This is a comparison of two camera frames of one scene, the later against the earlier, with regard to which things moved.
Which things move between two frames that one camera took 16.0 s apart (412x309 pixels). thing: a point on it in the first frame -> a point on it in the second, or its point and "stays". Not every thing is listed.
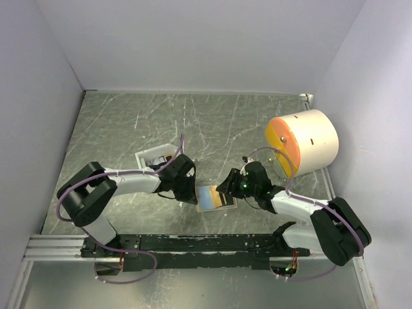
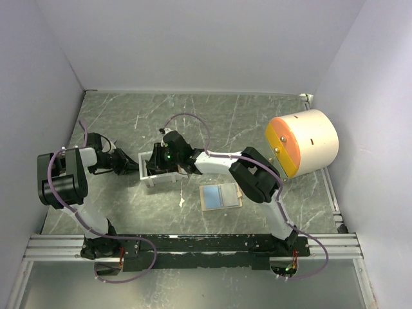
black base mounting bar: [239, 252] stays
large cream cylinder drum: [310, 137] stays
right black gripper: [230, 184] -> [155, 162]
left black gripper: [190, 196] -> [131, 165]
